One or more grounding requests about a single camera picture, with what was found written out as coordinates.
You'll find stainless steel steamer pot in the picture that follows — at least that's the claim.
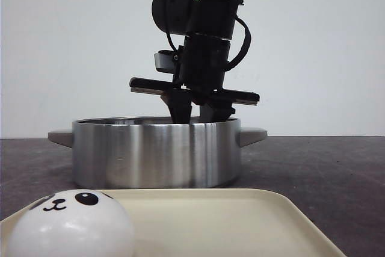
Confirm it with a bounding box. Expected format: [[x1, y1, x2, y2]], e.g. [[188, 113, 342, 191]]
[[48, 117, 268, 189]]

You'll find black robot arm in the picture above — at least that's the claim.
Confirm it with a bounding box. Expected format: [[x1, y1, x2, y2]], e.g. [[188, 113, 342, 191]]
[[129, 0, 260, 124]]

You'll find panda bun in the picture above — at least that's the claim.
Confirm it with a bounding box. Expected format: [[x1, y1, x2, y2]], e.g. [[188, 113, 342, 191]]
[[5, 189, 135, 256]]

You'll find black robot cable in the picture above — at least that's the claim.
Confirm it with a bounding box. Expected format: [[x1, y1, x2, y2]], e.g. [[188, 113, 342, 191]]
[[164, 0, 252, 73]]

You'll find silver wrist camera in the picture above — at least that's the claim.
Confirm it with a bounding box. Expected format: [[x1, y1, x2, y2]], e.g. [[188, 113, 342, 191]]
[[154, 50, 176, 74]]

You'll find cream plastic tray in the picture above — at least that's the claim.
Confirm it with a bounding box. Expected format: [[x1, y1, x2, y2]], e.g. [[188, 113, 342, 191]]
[[0, 188, 347, 257]]

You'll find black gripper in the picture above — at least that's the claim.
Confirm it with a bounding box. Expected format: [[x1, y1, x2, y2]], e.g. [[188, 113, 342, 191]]
[[129, 36, 260, 124]]

